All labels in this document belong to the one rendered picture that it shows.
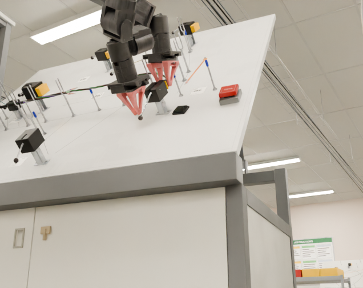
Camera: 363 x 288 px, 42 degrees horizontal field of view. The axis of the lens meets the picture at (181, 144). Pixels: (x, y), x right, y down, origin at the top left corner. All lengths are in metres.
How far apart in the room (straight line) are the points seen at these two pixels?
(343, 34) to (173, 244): 4.43
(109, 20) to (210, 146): 0.40
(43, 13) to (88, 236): 3.88
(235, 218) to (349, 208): 11.47
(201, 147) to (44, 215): 0.48
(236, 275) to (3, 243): 0.68
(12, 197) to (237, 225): 0.63
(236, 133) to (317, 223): 11.51
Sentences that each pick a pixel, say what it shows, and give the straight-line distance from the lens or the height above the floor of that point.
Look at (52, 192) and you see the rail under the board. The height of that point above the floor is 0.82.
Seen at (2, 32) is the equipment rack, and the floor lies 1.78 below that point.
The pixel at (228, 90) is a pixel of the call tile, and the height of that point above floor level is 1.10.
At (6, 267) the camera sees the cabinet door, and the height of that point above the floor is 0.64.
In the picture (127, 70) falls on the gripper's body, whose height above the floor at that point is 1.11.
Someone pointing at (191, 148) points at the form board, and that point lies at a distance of 1.16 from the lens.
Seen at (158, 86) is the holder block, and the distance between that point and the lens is 1.36.
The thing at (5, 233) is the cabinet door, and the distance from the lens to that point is 1.43.
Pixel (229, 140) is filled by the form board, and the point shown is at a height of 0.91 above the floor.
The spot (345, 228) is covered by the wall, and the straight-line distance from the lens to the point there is 12.46.
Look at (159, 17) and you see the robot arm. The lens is 1.42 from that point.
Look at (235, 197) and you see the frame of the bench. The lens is 1.09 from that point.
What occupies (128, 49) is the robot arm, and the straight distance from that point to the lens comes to 1.25.
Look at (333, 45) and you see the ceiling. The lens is 5.51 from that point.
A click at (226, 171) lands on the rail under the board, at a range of 1.07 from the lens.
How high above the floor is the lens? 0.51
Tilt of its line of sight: 20 degrees up
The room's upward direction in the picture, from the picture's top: straight up
